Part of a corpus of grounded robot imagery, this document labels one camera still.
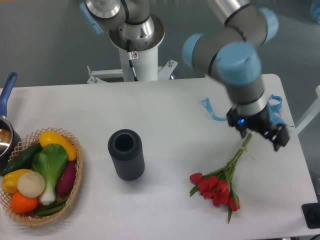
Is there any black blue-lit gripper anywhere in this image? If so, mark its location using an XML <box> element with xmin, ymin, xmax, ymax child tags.
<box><xmin>226</xmin><ymin>106</ymin><xmax>290</xmax><ymax>152</ymax></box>

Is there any red tulip bouquet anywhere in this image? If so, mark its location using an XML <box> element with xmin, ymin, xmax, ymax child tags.
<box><xmin>189</xmin><ymin>133</ymin><xmax>253</xmax><ymax>223</ymax></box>

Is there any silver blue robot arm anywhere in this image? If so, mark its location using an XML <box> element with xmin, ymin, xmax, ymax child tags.
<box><xmin>80</xmin><ymin>0</ymin><xmax>290</xmax><ymax>151</ymax></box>

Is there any light blue ribbon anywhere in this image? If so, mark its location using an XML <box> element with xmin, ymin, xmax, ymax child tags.
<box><xmin>200</xmin><ymin>94</ymin><xmax>294</xmax><ymax>128</ymax></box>

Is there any black device at edge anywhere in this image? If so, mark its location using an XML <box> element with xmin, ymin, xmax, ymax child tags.
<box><xmin>301</xmin><ymin>202</ymin><xmax>320</xmax><ymax>229</ymax></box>

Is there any dark grey ribbed vase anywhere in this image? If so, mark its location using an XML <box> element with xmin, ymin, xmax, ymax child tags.
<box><xmin>107</xmin><ymin>129</ymin><xmax>145</xmax><ymax>181</ymax></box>

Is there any purple sweet potato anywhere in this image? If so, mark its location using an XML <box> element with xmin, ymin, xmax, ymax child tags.
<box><xmin>56</xmin><ymin>161</ymin><xmax>76</xmax><ymax>196</ymax></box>

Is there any yellow squash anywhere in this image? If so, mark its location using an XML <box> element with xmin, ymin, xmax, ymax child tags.
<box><xmin>39</xmin><ymin>130</ymin><xmax>77</xmax><ymax>161</ymax></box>

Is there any green bok choy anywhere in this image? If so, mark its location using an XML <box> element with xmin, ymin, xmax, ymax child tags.
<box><xmin>31</xmin><ymin>143</ymin><xmax>68</xmax><ymax>206</ymax></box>

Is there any green bean pod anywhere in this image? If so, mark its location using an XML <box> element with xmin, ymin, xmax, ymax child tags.
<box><xmin>35</xmin><ymin>198</ymin><xmax>67</xmax><ymax>217</ymax></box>

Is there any woven wicker basket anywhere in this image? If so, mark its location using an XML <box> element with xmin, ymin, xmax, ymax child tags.
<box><xmin>0</xmin><ymin>127</ymin><xmax>84</xmax><ymax>226</ymax></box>

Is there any beige garlic bulb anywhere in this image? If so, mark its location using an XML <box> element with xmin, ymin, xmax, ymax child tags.
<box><xmin>17</xmin><ymin>171</ymin><xmax>46</xmax><ymax>198</ymax></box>

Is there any dark green cucumber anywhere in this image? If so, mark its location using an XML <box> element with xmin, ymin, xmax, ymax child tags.
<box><xmin>0</xmin><ymin>142</ymin><xmax>43</xmax><ymax>177</ymax></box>

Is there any orange fruit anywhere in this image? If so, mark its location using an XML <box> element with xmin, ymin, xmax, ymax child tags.
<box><xmin>10</xmin><ymin>192</ymin><xmax>39</xmax><ymax>214</ymax></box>

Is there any yellow bell pepper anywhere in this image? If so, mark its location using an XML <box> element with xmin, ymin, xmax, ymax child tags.
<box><xmin>1</xmin><ymin>169</ymin><xmax>32</xmax><ymax>194</ymax></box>

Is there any white frame at right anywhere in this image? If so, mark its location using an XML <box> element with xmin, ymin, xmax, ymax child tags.
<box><xmin>295</xmin><ymin>85</ymin><xmax>320</xmax><ymax>134</ymax></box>

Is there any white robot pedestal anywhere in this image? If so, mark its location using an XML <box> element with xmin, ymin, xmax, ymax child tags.
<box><xmin>86</xmin><ymin>45</ymin><xmax>178</xmax><ymax>84</ymax></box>

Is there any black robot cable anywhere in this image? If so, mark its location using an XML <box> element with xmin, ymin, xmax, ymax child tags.
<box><xmin>126</xmin><ymin>39</ymin><xmax>139</xmax><ymax>82</ymax></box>

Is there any blue handled saucepan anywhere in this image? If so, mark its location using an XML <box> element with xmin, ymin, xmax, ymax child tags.
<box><xmin>0</xmin><ymin>72</ymin><xmax>21</xmax><ymax>170</ymax></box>

